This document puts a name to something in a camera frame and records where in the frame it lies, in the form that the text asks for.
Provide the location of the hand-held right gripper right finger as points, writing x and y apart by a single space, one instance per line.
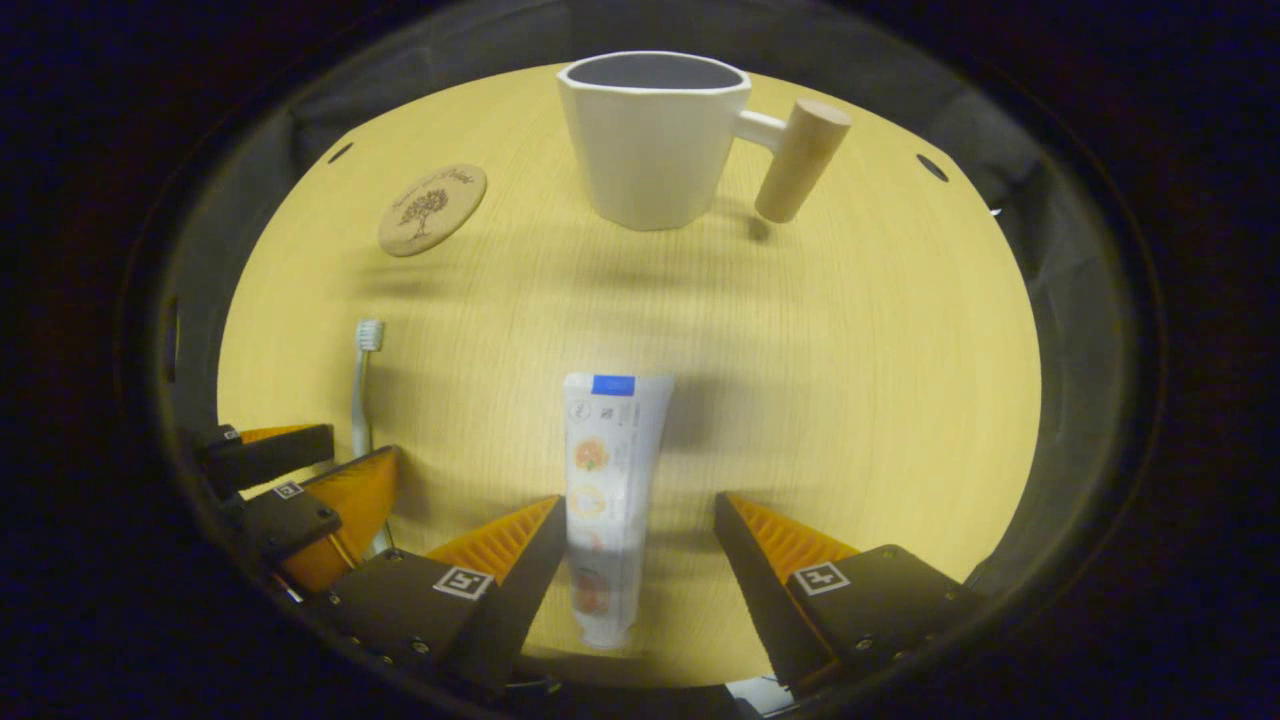
755 590

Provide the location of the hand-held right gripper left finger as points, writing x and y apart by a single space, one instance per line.
530 590

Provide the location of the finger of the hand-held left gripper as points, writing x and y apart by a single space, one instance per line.
265 458
345 510

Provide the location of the white toothbrush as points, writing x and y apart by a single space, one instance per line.
360 400

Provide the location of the white toothpaste tube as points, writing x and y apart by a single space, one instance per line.
612 470

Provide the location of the round wooden coaster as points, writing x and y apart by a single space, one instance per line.
432 210

